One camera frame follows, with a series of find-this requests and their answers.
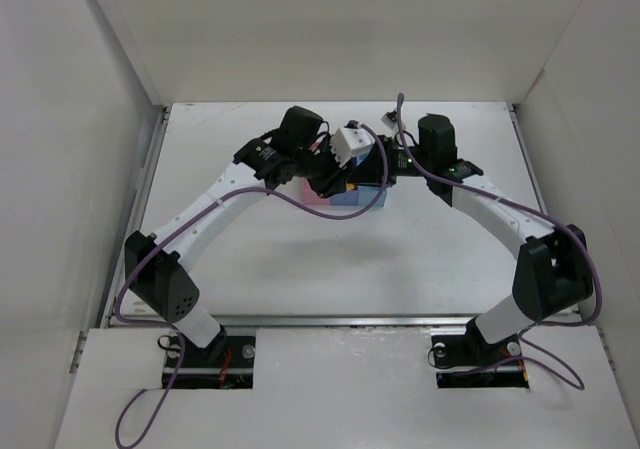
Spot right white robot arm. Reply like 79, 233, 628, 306
354, 111, 602, 369

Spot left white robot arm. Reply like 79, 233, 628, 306
124, 106, 375, 359

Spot pink container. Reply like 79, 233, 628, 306
301, 179, 331, 207

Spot dark blue container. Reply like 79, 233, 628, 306
329, 157, 360, 206

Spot light blue container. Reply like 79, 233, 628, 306
358, 151, 388, 209

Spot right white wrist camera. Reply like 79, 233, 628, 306
381, 110, 397, 128

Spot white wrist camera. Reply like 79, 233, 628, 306
381, 110, 397, 128
329, 121, 375, 167

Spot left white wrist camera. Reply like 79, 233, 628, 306
329, 121, 375, 167

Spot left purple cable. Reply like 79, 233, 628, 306
113, 121, 390, 449

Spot purple cable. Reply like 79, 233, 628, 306
113, 121, 390, 449
395, 92, 604, 391

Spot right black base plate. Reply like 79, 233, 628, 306
428, 334, 529, 389

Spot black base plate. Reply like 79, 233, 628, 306
428, 334, 529, 389
157, 333, 257, 390

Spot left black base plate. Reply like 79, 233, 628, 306
157, 333, 257, 390

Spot aluminium front rail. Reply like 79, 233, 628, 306
107, 311, 584, 329

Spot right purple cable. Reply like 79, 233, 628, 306
395, 92, 604, 391

